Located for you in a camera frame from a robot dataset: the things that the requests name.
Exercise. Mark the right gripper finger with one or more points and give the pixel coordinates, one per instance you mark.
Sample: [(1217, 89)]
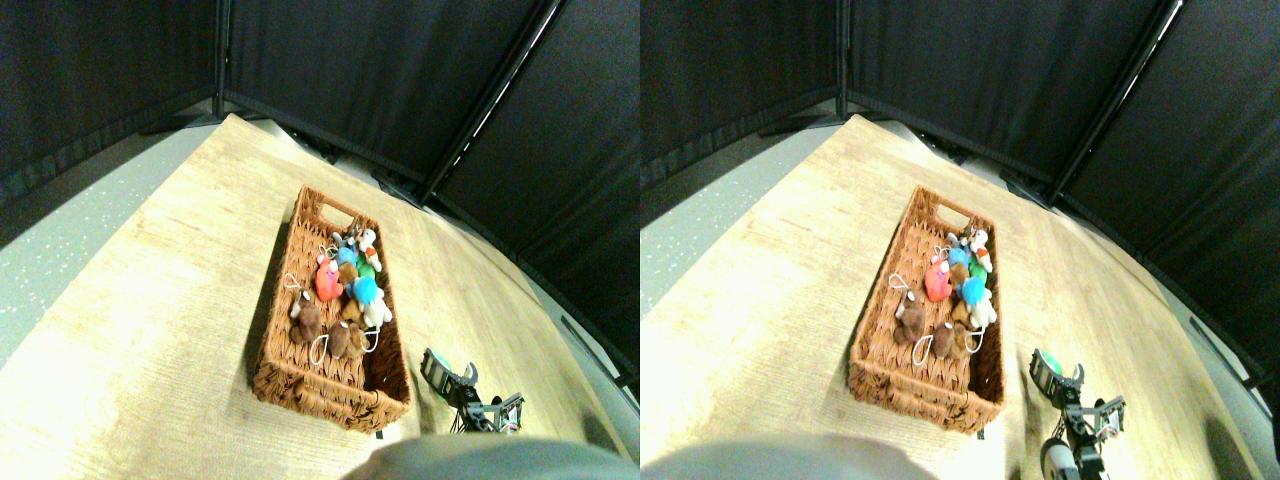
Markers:
[(428, 372), (1080, 378), (471, 377), (1037, 372)]

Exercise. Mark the small green toy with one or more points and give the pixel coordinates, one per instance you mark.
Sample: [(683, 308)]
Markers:
[(1047, 366)]

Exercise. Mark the green plush toy mouse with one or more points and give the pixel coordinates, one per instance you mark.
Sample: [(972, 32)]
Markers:
[(979, 271), (367, 270)]

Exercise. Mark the tan plush toy mouse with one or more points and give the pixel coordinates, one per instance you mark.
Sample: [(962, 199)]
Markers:
[(960, 276), (349, 276)]

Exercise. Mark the red plush toy mouse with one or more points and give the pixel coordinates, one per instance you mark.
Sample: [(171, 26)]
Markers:
[(328, 281), (939, 281)]

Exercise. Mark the white and brown plush toy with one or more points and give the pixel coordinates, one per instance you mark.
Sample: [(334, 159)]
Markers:
[(980, 249), (369, 248)]

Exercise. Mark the small blue toy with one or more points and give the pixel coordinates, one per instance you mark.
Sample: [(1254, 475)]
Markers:
[(347, 258), (959, 258)]

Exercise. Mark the grey plush toy mouse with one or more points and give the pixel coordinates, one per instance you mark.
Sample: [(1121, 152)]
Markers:
[(956, 243), (342, 242)]

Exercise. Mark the blue and white plush toy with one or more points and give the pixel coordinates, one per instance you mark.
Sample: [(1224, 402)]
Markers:
[(366, 293), (978, 294)]

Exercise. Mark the black curtain stand foot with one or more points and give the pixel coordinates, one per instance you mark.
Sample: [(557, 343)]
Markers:
[(1025, 194), (312, 148), (396, 192), (1222, 352), (592, 352), (938, 150)]

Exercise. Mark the brown wicker basket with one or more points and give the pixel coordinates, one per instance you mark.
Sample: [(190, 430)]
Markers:
[(285, 370), (885, 370)]

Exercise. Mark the black curtain stand pole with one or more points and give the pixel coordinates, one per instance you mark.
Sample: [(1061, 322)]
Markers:
[(1115, 100), (844, 55), (495, 100), (222, 55)]

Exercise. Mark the black bracket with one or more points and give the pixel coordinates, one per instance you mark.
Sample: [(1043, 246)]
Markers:
[(1110, 415)]

